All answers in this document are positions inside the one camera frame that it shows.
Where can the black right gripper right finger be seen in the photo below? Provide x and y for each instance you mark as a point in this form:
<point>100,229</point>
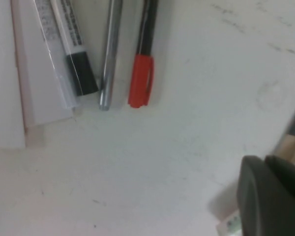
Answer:
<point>292,177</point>

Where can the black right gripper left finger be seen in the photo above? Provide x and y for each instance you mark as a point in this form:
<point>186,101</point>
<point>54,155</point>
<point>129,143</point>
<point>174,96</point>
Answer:
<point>268,209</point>

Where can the black pen with red cap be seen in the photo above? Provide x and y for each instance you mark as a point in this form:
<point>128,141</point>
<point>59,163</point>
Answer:
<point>140,78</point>

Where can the silver metal pen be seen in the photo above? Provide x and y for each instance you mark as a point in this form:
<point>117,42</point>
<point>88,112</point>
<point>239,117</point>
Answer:
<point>109,61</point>

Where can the white marker with black cap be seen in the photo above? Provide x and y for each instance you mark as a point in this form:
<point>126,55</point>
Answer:
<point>81,73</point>

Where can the AgileX brochure with blue band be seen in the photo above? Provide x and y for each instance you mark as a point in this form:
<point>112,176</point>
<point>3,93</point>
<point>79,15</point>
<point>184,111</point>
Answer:
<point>39,103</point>

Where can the all white marker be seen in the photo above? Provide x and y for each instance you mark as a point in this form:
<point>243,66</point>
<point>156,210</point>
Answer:
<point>49,32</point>

